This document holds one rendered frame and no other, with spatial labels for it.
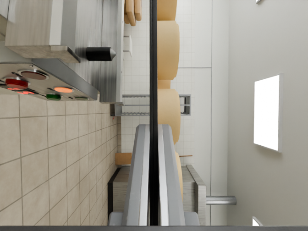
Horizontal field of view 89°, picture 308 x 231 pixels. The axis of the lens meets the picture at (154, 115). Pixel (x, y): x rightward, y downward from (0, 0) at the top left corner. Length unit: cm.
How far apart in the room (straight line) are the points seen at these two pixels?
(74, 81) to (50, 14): 16
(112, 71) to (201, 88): 408
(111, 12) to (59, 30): 40
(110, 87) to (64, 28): 29
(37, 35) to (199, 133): 437
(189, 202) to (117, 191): 154
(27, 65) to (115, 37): 32
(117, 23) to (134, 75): 386
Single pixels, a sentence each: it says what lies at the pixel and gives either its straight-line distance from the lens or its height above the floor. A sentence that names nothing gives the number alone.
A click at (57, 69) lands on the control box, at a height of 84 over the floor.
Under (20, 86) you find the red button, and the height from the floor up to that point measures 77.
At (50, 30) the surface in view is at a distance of 22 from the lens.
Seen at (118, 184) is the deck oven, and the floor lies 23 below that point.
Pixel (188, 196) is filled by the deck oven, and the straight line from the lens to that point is 379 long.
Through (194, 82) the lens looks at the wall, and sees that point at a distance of 446.
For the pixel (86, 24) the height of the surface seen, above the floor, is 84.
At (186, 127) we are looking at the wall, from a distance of 438.
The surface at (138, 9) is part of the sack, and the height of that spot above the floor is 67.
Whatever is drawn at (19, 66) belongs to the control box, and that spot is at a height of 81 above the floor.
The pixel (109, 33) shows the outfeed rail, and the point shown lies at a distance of 56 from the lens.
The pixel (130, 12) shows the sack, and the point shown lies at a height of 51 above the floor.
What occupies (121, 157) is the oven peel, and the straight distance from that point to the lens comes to 424.
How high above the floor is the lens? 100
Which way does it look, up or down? level
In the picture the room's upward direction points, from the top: 90 degrees clockwise
